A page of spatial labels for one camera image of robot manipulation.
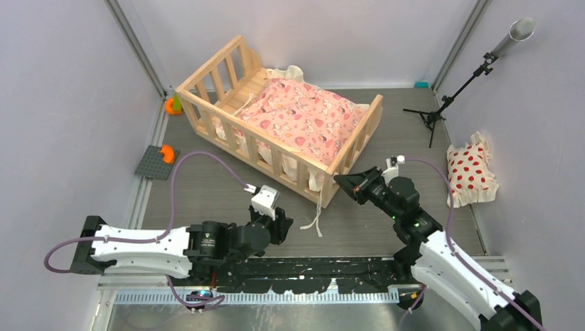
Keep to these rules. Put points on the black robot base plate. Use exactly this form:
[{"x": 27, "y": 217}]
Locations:
[{"x": 353, "y": 275}]

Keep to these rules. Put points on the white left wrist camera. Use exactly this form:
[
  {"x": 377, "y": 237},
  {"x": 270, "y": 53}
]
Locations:
[{"x": 264, "y": 200}]

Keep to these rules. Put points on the grey building block plate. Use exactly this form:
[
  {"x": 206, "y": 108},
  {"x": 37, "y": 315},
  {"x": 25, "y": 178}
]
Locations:
[{"x": 152, "y": 167}]

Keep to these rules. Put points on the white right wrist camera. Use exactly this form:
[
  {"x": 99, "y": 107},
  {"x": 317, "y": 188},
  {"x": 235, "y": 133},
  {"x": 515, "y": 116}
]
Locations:
[{"x": 392, "y": 168}]

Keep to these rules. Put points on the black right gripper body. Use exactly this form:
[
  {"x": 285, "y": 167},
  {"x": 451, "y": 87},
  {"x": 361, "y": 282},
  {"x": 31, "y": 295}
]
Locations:
[{"x": 377, "y": 192}]

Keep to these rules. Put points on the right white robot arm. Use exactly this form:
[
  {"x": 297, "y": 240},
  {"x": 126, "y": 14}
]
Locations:
[{"x": 432, "y": 258}]

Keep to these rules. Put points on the white strawberry print pillow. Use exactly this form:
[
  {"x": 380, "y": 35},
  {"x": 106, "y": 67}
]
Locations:
[{"x": 469, "y": 176}]

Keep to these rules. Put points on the pink unicorn print cushion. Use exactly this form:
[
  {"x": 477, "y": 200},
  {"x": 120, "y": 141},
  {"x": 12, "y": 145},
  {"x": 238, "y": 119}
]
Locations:
[{"x": 312, "y": 121}]

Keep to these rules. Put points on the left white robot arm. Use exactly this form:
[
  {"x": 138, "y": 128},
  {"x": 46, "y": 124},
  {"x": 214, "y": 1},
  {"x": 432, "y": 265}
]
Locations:
[{"x": 189, "y": 252}]

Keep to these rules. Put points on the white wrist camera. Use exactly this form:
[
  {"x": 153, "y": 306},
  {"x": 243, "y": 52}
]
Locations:
[
  {"x": 264, "y": 200},
  {"x": 392, "y": 168}
]

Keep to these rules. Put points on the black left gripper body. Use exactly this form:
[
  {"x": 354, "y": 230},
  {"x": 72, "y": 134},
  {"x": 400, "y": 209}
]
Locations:
[{"x": 276, "y": 227}]

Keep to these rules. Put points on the orange arch toy block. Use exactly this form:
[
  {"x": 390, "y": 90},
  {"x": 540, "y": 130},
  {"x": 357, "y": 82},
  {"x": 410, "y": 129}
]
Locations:
[{"x": 167, "y": 153}]

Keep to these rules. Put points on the microphone on black stand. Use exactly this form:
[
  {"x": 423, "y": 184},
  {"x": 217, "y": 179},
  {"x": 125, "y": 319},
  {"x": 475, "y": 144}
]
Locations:
[{"x": 519, "y": 31}]

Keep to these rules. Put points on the wooden slatted pet bed frame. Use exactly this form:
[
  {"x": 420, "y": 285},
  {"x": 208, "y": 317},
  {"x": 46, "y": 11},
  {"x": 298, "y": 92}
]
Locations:
[{"x": 210, "y": 97}]

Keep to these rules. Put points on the orange and green toy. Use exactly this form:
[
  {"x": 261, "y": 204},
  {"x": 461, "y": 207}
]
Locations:
[{"x": 173, "y": 105}]

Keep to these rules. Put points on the small teal block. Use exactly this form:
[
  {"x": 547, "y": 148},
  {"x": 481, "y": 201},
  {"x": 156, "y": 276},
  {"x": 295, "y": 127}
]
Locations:
[{"x": 421, "y": 84}]

